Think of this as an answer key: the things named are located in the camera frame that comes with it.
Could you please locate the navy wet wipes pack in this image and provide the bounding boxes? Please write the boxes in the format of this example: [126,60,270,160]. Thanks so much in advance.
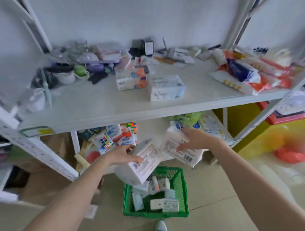
[226,58,262,84]

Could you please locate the pale green hairbrush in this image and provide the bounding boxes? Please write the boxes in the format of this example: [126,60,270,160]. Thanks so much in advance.
[38,67,53,109]

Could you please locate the pale blue printed tissue pack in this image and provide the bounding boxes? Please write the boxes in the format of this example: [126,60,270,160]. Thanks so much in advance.
[147,75,186,102]

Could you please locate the cream rolling pin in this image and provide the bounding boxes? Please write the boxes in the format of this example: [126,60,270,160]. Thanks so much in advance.
[73,153,92,171]

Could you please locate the green plastic basket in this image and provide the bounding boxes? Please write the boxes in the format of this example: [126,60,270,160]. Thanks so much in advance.
[123,166,189,219]

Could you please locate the black fabric piece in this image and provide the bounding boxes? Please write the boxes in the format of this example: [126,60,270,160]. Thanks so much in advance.
[87,71,109,85]

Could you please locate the pile of white tissue packs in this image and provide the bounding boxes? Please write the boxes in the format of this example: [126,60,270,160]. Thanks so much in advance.
[132,176,180,213]

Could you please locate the white metal side rack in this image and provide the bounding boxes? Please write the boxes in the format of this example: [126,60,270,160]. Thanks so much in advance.
[0,140,19,203]

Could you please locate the cube puzzle in packet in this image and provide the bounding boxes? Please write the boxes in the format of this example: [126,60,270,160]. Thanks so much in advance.
[91,133,115,155]

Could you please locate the small clear glass jar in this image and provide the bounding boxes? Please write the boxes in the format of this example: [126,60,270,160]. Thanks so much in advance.
[69,40,89,54]

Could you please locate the white round pouch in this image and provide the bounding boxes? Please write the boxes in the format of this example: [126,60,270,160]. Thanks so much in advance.
[24,88,46,114]

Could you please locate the person's right hand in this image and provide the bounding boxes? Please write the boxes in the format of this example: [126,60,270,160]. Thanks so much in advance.
[176,127,221,157]

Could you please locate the purple oval case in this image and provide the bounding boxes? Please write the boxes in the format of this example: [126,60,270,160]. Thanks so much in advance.
[85,63,105,73]

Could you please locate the white lilac flat case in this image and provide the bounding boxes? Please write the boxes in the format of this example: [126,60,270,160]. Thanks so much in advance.
[77,52,100,63]

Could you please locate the brown cardboard box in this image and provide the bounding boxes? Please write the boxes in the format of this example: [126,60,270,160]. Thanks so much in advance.
[21,133,79,206]

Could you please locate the pile of red white packets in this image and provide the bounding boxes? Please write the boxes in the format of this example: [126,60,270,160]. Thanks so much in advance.
[209,48,297,96]

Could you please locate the black flat pouch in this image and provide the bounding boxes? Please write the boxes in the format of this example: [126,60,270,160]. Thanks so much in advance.
[46,65,74,73]

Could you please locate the white plastic jug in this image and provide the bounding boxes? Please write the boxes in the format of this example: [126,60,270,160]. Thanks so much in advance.
[268,48,293,68]

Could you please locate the white blue noodle bag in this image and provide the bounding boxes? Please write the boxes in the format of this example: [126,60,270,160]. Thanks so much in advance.
[200,115,227,141]

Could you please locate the black wallet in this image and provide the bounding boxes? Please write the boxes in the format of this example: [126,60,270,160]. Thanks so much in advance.
[129,39,145,58]

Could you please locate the person's left forearm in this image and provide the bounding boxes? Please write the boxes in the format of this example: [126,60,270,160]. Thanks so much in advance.
[24,157,112,231]

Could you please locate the red round lid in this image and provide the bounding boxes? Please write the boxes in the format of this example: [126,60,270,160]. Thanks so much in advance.
[85,150,101,165]

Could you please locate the orange comb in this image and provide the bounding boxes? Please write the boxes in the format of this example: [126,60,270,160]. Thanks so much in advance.
[153,56,177,65]

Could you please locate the clear plastic packet bundle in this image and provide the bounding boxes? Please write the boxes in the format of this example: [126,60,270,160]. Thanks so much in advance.
[91,43,122,63]

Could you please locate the orange patterned tissue pack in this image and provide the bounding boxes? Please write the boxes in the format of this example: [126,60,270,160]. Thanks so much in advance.
[115,66,147,91]

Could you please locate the pack of black-capped pens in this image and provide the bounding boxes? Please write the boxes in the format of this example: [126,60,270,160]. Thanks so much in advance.
[252,46,269,55]

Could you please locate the green bordered shelf label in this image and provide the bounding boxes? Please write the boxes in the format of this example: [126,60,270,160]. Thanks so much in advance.
[20,126,56,138]

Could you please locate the small black box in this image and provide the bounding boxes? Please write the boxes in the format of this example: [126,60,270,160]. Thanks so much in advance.
[142,38,154,56]

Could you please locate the white carded accessories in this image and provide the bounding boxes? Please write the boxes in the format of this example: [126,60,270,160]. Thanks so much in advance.
[164,47,196,64]

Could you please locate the person's white shoe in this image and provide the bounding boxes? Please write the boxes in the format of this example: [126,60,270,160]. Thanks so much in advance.
[154,220,168,231]

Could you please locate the green plastic bag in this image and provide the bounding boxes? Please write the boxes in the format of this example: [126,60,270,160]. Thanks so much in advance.
[170,111,203,127]

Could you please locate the white flat packet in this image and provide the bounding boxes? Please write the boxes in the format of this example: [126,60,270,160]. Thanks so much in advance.
[83,204,98,221]

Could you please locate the clear plastic bag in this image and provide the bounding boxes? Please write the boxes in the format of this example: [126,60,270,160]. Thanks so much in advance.
[276,91,305,117]

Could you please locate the dark patterned packet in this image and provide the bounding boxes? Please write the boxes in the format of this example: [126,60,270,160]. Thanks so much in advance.
[77,128,101,141]

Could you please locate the green round case white loop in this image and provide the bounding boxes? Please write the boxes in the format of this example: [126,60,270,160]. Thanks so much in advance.
[73,64,90,80]

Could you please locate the person's left hand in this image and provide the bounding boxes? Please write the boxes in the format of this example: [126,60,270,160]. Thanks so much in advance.
[99,144,143,168]

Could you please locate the person's right forearm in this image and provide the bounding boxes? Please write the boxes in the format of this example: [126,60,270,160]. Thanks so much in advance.
[209,140,305,231]

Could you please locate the white metal shelving unit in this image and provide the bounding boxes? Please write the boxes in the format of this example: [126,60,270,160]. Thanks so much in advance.
[0,0,305,181]

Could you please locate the white blue red salt bag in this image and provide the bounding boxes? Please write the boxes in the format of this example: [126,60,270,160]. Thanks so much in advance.
[105,123,132,141]
[116,133,137,147]

